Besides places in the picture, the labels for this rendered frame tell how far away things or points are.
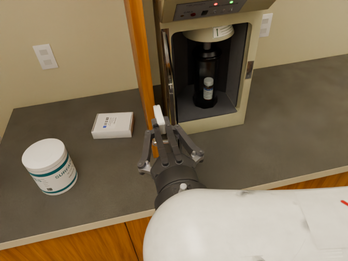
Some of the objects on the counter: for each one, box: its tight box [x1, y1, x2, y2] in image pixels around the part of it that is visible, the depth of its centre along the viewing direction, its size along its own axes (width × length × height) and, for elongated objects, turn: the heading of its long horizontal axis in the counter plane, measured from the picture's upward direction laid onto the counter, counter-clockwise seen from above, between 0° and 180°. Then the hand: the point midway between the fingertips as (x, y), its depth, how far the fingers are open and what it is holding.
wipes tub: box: [22, 138, 78, 195], centre depth 88 cm, size 13×13×15 cm
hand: (159, 119), depth 58 cm, fingers closed
